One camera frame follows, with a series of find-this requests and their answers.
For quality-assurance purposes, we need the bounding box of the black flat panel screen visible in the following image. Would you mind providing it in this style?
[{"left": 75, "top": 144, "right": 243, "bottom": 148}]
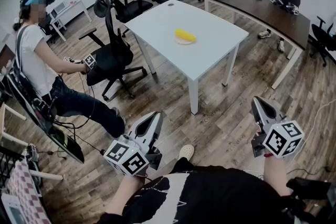
[{"left": 7, "top": 70, "right": 85, "bottom": 164}]

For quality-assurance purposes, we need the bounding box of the white countertop appliance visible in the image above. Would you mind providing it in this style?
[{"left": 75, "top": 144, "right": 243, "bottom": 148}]
[{"left": 1, "top": 193, "right": 27, "bottom": 224}]

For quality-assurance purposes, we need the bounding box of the small display screen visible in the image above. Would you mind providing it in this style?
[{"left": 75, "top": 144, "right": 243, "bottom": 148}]
[{"left": 0, "top": 44, "right": 16, "bottom": 77}]

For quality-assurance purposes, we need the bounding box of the yellow corn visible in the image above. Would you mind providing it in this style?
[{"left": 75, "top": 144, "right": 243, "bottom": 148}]
[{"left": 174, "top": 28, "right": 197, "bottom": 43}]

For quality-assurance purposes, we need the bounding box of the person's black trouser leg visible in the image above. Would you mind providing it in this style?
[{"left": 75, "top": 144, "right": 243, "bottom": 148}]
[{"left": 170, "top": 157, "right": 196, "bottom": 174}]

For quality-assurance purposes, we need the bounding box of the person's left forearm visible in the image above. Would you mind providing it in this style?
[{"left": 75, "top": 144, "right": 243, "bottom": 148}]
[{"left": 104, "top": 174, "right": 148, "bottom": 216}]

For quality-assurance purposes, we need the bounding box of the low white table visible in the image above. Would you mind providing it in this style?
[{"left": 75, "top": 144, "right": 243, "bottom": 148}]
[{"left": 49, "top": 0, "right": 92, "bottom": 42}]

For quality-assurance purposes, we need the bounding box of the person's white clog shoe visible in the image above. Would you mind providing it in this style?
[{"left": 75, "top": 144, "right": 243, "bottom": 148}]
[{"left": 177, "top": 144, "right": 195, "bottom": 161}]

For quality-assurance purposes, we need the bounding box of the white microwave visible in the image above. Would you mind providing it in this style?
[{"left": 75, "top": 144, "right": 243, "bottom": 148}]
[{"left": 54, "top": 0, "right": 69, "bottom": 15}]

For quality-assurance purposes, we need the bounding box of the black strap pouch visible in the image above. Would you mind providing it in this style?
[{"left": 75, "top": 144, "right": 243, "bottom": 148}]
[{"left": 286, "top": 177, "right": 332, "bottom": 201}]

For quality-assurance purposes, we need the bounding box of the white plate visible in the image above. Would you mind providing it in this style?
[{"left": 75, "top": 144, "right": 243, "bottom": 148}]
[{"left": 174, "top": 35, "right": 197, "bottom": 46}]

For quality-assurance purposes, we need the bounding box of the checkered tablecloth table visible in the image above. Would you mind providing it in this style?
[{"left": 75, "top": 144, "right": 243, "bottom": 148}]
[{"left": 0, "top": 157, "right": 64, "bottom": 224}]

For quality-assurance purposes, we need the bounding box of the white office table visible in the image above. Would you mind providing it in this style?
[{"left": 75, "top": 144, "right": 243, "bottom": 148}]
[{"left": 124, "top": 0, "right": 249, "bottom": 115}]

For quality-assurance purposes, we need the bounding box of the black wire rack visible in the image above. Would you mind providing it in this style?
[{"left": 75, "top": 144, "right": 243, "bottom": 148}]
[{"left": 0, "top": 145, "right": 26, "bottom": 192}]

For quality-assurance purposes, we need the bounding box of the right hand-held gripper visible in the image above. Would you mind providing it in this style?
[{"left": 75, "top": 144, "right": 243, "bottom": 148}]
[{"left": 251, "top": 96, "right": 305, "bottom": 159}]

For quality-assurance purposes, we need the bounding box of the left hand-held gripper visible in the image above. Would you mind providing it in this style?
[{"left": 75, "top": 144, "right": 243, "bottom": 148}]
[{"left": 103, "top": 112, "right": 164, "bottom": 176}]

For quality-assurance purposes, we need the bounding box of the person's right forearm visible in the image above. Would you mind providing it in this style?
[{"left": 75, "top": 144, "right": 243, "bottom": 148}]
[{"left": 263, "top": 156, "right": 292, "bottom": 197}]

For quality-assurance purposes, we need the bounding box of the person's black printed shirt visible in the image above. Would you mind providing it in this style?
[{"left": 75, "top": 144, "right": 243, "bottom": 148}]
[{"left": 97, "top": 158, "right": 297, "bottom": 224}]

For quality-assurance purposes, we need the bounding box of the dark wooden desk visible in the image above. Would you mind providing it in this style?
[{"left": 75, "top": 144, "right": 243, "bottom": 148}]
[{"left": 202, "top": 0, "right": 312, "bottom": 90}]

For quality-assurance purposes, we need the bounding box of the light wooden chair frame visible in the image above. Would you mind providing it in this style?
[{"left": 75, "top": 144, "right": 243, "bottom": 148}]
[{"left": 0, "top": 103, "right": 28, "bottom": 147}]

